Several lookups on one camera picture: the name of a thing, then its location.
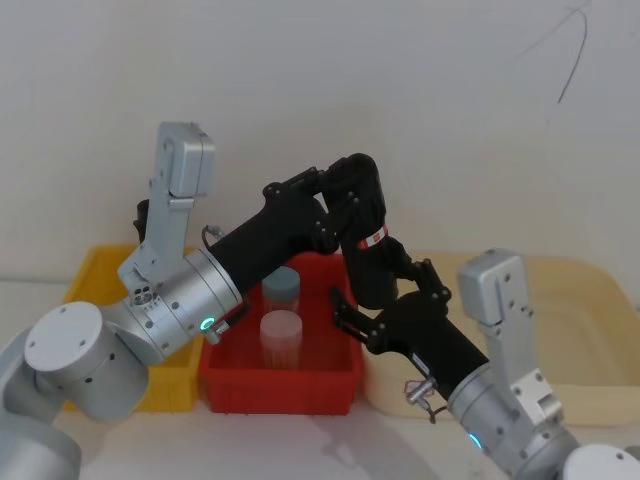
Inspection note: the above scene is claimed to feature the clear jar with white lid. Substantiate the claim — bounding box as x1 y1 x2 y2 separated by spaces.
258 309 305 372

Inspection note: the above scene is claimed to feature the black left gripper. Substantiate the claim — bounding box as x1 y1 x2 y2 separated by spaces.
207 156 362 298

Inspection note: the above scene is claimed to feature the red plastic bin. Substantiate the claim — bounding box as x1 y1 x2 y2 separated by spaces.
198 251 370 417

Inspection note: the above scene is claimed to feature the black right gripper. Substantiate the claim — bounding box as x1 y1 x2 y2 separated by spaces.
329 238 491 400

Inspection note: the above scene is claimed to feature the right gripper's thin dark cable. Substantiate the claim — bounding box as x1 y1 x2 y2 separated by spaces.
402 377 452 425

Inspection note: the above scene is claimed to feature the black bottle with red-white band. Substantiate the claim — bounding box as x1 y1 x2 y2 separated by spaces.
327 153 402 312

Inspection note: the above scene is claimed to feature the cream plastic tray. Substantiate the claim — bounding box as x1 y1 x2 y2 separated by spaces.
366 251 640 427

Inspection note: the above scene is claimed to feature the clear jar with grey lid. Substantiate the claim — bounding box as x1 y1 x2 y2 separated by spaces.
261 266 302 317

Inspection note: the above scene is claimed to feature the white table cloth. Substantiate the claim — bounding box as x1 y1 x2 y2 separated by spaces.
0 277 640 480

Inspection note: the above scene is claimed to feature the yellow plastic bin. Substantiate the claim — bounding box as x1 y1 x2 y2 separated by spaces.
61 244 204 414

